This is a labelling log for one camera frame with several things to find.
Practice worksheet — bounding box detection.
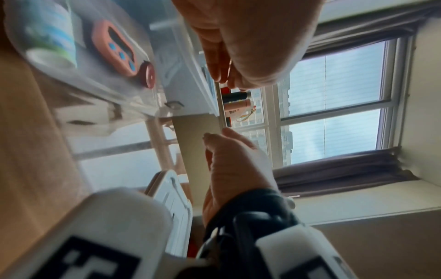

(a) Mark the person's right hand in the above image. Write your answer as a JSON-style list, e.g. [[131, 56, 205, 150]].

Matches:
[[202, 127, 280, 228]]

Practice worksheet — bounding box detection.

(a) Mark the orange digital timer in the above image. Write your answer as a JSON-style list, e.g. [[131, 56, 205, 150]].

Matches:
[[91, 18, 140, 77]]

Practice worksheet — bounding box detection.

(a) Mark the wooden chair frame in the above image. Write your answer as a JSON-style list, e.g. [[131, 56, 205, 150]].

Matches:
[[145, 118, 188, 176]]

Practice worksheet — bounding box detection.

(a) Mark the white bottle green blue label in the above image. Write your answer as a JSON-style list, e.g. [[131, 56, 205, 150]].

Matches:
[[19, 0, 78, 70]]

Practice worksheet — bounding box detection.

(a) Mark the white framed window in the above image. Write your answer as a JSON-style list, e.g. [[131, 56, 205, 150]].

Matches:
[[230, 34, 416, 167]]

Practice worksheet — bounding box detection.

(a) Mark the pink cylinder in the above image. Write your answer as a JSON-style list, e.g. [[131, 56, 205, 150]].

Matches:
[[224, 99, 252, 112]]

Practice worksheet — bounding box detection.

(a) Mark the black cylinder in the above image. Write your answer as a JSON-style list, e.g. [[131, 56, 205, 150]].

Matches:
[[222, 91, 251, 104]]

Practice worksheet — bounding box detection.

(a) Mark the person's left hand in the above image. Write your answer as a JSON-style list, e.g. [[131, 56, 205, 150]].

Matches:
[[171, 0, 326, 92]]

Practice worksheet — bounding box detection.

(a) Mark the red round object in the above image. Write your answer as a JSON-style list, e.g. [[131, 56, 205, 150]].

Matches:
[[138, 61, 156, 89]]

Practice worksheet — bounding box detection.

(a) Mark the black wrist strap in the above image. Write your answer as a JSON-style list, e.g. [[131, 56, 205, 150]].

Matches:
[[203, 188, 305, 273]]

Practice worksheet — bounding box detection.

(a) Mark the grey brown curtain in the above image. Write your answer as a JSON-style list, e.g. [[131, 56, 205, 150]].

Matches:
[[302, 0, 441, 60], [272, 146, 422, 199]]

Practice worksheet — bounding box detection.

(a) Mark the yellow cord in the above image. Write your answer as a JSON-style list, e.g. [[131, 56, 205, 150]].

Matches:
[[235, 107, 258, 123]]

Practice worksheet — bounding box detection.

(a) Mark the white plastic box lid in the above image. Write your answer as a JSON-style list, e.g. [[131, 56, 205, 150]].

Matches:
[[144, 169, 194, 259]]

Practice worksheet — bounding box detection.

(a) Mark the white marker block small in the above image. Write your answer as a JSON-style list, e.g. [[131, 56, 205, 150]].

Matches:
[[254, 223, 360, 279]]

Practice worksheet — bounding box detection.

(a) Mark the clear plastic storage box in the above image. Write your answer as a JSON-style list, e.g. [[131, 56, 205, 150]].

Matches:
[[3, 0, 222, 120]]

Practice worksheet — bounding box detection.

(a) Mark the white marker block large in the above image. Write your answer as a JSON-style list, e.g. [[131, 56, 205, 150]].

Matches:
[[0, 187, 174, 279]]

